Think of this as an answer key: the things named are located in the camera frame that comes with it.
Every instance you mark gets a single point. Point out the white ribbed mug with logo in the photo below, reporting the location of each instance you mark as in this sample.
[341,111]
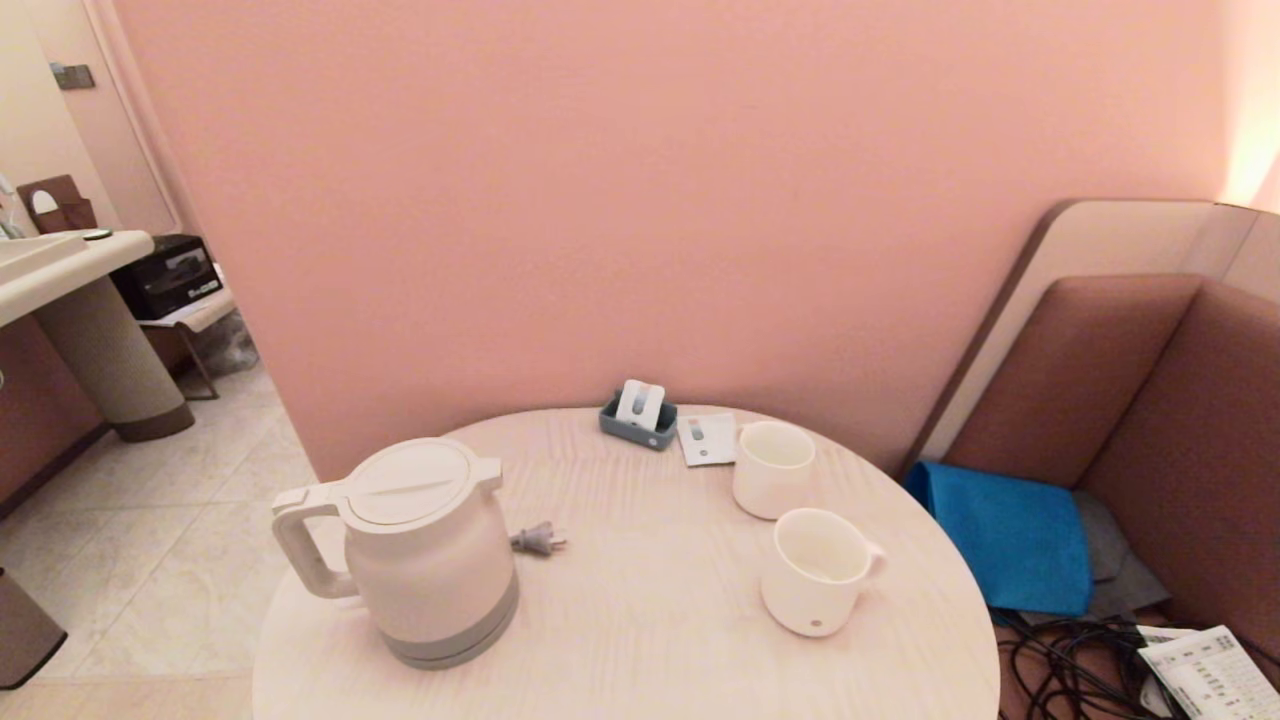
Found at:
[810,590]

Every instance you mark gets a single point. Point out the white electric kettle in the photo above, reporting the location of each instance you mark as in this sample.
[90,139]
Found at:
[430,560]

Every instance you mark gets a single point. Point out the white blue card holder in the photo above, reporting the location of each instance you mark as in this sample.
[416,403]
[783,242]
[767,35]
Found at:
[628,405]

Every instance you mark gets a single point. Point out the white tea sachet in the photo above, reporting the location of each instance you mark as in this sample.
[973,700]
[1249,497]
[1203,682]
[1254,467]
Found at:
[653,410]

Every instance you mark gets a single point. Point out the teal sachet holder tray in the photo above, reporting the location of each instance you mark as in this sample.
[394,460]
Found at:
[635,435]

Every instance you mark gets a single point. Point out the flat white square packet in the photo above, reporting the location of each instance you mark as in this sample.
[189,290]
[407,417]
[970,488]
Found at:
[705,440]

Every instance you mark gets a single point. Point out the plain white ribbed mug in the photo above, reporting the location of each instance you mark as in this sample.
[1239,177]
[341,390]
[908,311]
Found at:
[770,485]

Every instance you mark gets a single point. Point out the grey power plug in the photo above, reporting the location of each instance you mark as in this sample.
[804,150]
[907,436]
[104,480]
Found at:
[535,540]

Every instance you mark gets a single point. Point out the grey round kettle base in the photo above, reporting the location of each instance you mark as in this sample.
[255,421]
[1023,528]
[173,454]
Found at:
[450,657]

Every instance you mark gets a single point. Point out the clear plastic bag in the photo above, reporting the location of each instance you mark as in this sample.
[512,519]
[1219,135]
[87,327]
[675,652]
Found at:
[230,345]

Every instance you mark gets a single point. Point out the blue folded cloth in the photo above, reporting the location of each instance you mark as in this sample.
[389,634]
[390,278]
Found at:
[1010,540]

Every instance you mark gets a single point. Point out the small beige metal-legged bench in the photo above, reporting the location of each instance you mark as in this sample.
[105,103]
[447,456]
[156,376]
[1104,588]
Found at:
[195,312]

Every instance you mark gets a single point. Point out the beige headboard panel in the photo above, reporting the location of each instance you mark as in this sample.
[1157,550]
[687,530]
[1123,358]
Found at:
[1100,235]

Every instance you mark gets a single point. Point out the black box appliance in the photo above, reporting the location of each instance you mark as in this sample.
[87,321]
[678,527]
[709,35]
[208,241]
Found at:
[165,278]

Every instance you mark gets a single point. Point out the brown upholstered sofa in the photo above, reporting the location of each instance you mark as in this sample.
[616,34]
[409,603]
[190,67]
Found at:
[1150,400]

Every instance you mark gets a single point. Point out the grey folded cloth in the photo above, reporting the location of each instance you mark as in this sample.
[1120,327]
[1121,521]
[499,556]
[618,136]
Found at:
[1120,570]

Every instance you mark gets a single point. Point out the brown tissue box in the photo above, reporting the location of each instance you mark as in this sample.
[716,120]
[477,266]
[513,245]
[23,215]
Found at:
[60,207]

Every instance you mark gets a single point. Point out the printed white paper sheet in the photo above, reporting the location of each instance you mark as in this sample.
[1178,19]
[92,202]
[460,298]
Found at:
[1210,675]

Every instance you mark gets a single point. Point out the brown waste bin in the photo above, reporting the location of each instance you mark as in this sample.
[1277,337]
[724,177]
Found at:
[28,630]

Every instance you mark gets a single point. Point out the white pedestal counter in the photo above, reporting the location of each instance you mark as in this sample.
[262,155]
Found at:
[100,340]

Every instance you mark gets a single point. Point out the grey wall plate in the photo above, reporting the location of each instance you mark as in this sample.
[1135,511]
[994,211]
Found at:
[72,76]

